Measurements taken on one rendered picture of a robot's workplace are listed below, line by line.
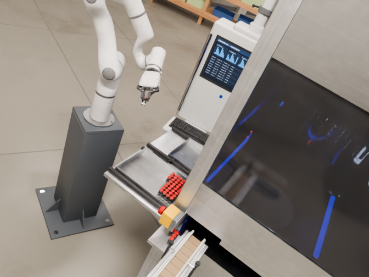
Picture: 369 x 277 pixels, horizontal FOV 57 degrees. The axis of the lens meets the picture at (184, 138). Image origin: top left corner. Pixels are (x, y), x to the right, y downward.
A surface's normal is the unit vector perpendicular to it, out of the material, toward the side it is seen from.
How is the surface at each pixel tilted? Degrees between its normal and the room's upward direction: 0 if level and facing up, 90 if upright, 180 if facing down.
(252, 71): 90
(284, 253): 90
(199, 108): 90
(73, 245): 0
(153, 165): 0
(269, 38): 90
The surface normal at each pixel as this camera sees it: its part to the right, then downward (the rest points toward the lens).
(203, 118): -0.36, 0.43
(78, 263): 0.35, -0.76
